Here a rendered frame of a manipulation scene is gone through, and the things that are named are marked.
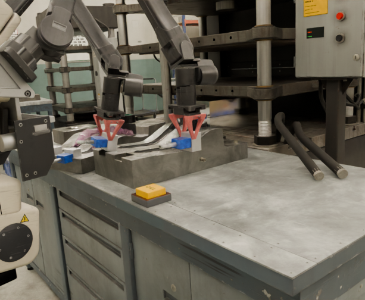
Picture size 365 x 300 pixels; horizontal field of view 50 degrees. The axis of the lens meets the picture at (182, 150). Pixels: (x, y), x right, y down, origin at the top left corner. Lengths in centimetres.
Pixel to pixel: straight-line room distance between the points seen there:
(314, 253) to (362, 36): 101
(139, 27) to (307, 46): 763
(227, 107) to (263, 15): 62
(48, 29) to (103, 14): 505
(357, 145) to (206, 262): 152
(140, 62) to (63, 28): 819
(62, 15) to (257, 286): 74
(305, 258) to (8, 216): 74
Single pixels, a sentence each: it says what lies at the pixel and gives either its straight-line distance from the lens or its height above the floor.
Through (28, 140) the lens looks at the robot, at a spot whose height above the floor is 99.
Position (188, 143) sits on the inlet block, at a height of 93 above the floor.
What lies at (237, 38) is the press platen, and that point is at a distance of 192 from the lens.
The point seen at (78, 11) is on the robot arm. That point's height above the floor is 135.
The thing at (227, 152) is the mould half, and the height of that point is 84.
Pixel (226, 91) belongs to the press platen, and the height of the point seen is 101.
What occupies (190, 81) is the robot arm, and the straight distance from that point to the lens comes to 112.
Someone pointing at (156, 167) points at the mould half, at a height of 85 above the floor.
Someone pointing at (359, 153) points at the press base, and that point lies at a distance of 236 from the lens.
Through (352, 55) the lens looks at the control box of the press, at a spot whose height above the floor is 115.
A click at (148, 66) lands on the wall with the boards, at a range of 924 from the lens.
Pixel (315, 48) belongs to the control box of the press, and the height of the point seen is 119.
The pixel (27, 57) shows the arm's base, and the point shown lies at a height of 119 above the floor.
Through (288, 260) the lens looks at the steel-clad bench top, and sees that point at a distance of 77.
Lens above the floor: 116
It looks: 12 degrees down
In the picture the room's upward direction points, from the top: 3 degrees counter-clockwise
